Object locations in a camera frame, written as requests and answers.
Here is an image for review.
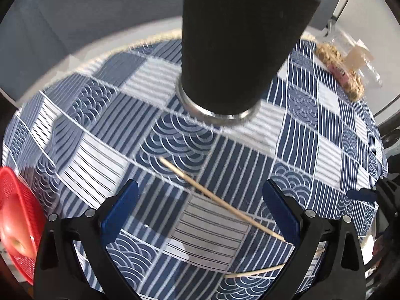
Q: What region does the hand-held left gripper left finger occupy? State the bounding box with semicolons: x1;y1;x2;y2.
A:
33;179;140;300

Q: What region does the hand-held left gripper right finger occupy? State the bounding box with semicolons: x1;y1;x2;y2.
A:
262;179;367;300

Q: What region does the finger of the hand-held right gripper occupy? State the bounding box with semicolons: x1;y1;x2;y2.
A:
346;188;378;201

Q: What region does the black cylindrical utensil holder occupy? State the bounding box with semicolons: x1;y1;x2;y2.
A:
175;0;322;127

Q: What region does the blue patterned tablecloth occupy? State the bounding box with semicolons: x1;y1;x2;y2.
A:
1;37;388;300

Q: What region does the red apple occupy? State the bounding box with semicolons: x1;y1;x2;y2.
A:
0;204;36;257

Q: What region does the red plastic basket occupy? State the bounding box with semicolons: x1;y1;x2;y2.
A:
0;166;47;285

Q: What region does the pink packet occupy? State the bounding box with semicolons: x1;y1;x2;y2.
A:
329;64;352;83

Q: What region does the clear plastic container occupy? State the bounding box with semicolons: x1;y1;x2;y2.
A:
325;29;383;89

